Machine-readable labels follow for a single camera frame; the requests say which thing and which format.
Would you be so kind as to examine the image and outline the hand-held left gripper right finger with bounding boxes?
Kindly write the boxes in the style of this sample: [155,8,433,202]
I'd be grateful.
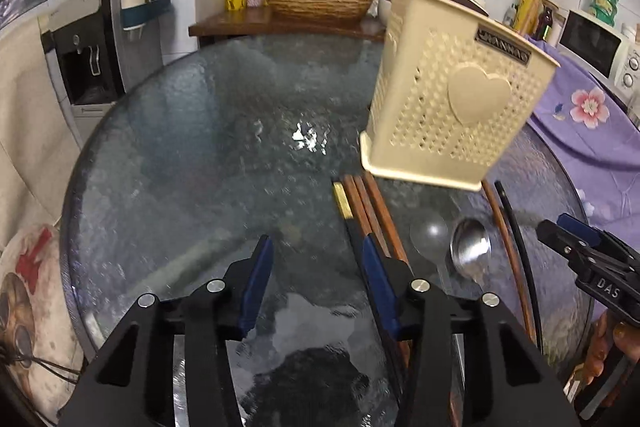
[361,232,581,427]

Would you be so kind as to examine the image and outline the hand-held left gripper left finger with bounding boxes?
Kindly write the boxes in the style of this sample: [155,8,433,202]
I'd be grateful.
[57,234,275,427]

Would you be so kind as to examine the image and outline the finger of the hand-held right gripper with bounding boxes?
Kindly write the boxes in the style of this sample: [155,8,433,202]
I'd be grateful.
[556,213,640,265]
[536,219,601,268]

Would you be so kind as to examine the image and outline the plain black chopstick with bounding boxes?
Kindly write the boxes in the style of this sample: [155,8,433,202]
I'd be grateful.
[494,179,546,353]

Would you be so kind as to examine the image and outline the brown wooden chopstick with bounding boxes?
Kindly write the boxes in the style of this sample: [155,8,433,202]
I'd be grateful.
[481,178,538,350]
[352,175,401,260]
[341,175,388,258]
[362,171,411,265]

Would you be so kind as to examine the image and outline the clear plastic spoon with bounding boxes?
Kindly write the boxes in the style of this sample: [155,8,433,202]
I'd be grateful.
[409,211,456,295]

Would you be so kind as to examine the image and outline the black chopstick gold band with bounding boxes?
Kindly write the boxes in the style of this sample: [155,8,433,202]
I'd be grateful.
[332,181,373,253]

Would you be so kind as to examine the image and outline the metal spoon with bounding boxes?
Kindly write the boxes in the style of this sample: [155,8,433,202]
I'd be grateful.
[449,217,493,297]

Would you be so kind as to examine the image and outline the cream perforated utensil basket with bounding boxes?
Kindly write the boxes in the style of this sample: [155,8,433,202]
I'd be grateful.
[359,0,561,192]

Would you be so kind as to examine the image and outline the person's right hand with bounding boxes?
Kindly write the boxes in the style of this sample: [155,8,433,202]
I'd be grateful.
[567,309,640,408]

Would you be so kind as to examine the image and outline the purple floral cloth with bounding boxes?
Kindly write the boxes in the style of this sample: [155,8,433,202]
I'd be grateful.
[525,34,640,238]

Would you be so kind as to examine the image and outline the white microwave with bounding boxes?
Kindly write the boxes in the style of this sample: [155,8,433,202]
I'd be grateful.
[556,9,640,100]

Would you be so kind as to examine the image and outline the dark glass bottle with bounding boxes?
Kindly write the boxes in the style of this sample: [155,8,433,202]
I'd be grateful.
[539,7,556,42]

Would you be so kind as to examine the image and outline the printed cushion red bow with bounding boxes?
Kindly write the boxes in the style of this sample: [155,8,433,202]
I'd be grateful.
[0,224,86,413]

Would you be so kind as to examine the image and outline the green stacked jars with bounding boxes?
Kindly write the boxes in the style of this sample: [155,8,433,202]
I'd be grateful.
[590,0,621,28]

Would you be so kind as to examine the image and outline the wooden counter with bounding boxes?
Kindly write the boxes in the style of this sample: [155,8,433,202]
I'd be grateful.
[189,4,388,48]

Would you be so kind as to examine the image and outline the beige cloth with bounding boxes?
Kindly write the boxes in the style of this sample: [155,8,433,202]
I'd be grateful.
[0,14,83,238]

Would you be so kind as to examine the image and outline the white water dispenser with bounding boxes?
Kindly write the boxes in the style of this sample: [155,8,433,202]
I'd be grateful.
[40,0,166,118]

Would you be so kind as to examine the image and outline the black cable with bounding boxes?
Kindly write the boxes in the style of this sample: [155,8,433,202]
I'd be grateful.
[0,342,81,380]

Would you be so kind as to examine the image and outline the teal wall holder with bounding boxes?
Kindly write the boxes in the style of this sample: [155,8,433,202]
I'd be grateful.
[120,0,173,30]

